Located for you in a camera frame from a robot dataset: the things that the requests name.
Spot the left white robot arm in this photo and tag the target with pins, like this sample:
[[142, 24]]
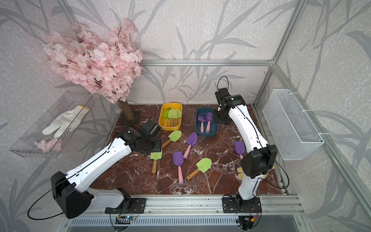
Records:
[[72, 190]]

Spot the green shovel wooden handle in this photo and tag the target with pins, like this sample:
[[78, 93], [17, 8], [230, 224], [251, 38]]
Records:
[[202, 166], [172, 117], [173, 137], [179, 114], [155, 156]]

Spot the yellow plastic storage box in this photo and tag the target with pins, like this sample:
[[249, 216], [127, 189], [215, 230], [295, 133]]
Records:
[[171, 105]]

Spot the purple shovel pink handle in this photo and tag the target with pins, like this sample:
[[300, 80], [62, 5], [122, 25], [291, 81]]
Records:
[[239, 147], [202, 119], [208, 120], [192, 141], [178, 160]]

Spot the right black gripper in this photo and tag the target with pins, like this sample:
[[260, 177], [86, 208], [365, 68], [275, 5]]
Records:
[[226, 121]]

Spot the white wire mesh basket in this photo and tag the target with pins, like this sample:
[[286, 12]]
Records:
[[294, 133]]

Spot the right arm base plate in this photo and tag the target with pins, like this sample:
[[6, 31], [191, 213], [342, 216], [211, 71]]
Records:
[[237, 205]]

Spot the pink cherry blossom tree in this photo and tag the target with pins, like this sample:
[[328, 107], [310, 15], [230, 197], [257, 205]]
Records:
[[106, 67]]

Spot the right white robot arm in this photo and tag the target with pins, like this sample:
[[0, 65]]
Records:
[[260, 156]]

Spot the yellow dotted work glove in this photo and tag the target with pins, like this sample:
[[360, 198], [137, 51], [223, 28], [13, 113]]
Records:
[[241, 173]]

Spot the white cotton glove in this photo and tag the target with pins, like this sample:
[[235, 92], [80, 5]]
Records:
[[66, 122]]

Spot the aluminium front rail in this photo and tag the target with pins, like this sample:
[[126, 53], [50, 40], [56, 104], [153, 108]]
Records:
[[187, 205]]

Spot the clear acrylic wall shelf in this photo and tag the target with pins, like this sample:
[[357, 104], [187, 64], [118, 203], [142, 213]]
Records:
[[49, 135]]

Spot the dark teal storage box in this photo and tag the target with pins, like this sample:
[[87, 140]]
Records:
[[214, 127]]

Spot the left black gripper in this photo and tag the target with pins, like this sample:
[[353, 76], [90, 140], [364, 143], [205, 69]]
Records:
[[158, 148]]

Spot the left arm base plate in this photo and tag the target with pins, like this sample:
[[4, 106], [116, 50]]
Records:
[[132, 206]]

